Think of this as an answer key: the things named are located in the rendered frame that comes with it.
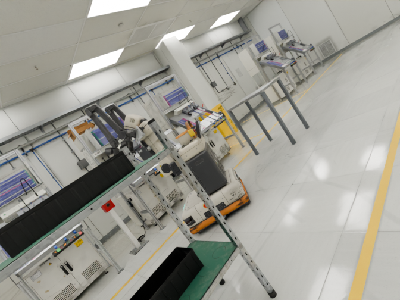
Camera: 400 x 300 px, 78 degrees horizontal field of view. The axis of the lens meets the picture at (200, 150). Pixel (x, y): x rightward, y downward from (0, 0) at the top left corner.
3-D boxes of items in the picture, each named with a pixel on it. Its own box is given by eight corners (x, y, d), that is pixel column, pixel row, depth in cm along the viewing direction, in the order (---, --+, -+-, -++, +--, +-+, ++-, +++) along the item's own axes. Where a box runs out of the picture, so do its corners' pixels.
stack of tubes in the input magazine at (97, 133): (130, 130, 391) (119, 115, 388) (102, 146, 360) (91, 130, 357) (127, 132, 401) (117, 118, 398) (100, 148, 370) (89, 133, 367)
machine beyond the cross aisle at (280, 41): (326, 64, 768) (294, 10, 744) (318, 72, 718) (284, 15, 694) (289, 85, 875) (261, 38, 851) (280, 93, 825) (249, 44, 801)
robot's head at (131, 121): (145, 116, 265) (131, 113, 265) (140, 117, 244) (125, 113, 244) (143, 129, 267) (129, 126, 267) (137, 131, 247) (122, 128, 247)
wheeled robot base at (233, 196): (243, 181, 295) (231, 164, 292) (252, 202, 233) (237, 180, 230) (196, 210, 304) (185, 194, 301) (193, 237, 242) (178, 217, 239)
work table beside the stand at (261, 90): (294, 144, 310) (261, 90, 300) (256, 155, 368) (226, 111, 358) (309, 127, 335) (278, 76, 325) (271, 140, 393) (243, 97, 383)
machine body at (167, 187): (186, 197, 400) (163, 166, 392) (155, 227, 357) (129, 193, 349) (167, 201, 451) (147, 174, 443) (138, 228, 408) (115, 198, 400)
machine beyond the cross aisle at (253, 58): (310, 80, 681) (274, 19, 657) (299, 91, 631) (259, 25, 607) (271, 101, 788) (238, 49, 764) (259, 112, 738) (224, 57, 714)
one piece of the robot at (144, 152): (162, 150, 274) (150, 134, 272) (156, 156, 247) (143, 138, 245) (150, 158, 277) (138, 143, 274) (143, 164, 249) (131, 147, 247)
